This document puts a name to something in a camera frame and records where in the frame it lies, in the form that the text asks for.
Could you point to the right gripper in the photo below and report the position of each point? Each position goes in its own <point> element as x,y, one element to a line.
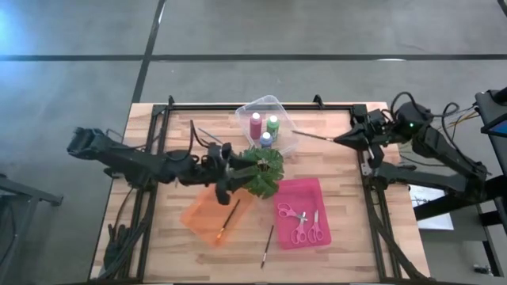
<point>374,128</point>

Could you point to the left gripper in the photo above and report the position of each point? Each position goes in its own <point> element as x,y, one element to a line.
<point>218,168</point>

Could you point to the black paintbrush orange tip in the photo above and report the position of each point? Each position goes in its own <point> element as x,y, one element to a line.
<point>229,218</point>

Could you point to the blue paint bottle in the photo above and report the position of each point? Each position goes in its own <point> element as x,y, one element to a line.
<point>266,139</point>

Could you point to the red paint bottle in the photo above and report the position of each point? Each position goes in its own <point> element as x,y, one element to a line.
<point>256,126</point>

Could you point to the green paint bottle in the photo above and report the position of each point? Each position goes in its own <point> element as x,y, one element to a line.
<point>273,126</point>

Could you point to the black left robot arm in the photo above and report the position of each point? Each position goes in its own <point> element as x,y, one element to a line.
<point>130,166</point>

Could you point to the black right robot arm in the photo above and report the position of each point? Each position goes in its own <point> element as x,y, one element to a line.
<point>447,150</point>

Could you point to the green plant in white pot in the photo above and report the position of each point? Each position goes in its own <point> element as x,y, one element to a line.
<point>265,178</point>

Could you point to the orange translucent plastic bin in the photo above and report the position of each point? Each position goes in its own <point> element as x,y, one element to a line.
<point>202,221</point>

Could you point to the clear plastic bin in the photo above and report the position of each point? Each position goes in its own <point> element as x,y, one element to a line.
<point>291,122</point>

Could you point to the pink translucent plastic bin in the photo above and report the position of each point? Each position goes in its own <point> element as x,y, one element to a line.
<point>301,194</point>

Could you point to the white paper sheet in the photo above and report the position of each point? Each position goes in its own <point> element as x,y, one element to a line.
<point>431,213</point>

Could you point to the grey metal stand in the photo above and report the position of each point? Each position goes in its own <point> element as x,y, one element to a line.
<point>24,194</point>

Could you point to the black aluminium rig frame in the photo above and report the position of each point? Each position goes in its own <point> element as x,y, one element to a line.
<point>222,107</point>

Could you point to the black cart frame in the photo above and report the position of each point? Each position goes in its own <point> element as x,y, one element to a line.
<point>455,206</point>

